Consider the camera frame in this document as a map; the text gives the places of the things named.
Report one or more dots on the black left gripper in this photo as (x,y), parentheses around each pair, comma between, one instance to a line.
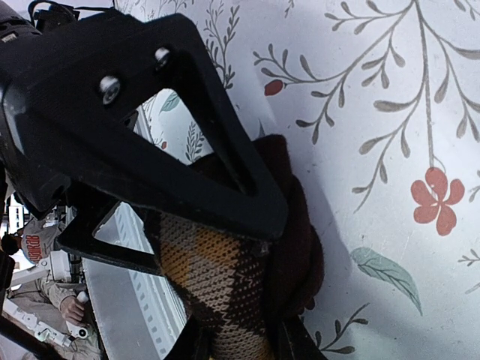
(37,110)

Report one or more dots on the brown argyle sock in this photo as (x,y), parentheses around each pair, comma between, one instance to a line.
(236,289)

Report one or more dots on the floral patterned table mat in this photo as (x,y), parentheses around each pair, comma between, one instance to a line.
(379,104)

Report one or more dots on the aluminium front rail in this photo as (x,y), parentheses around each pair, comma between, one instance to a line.
(138,315)

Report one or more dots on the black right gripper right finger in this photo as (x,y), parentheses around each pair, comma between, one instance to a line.
(294,342)

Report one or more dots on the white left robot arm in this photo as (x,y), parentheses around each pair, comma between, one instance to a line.
(66,97)

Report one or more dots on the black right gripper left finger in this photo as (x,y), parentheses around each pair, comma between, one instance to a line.
(192,343)

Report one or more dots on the person in beige clothing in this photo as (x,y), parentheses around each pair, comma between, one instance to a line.
(52,302)

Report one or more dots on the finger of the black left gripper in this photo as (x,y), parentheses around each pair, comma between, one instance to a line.
(108,243)
(154,127)

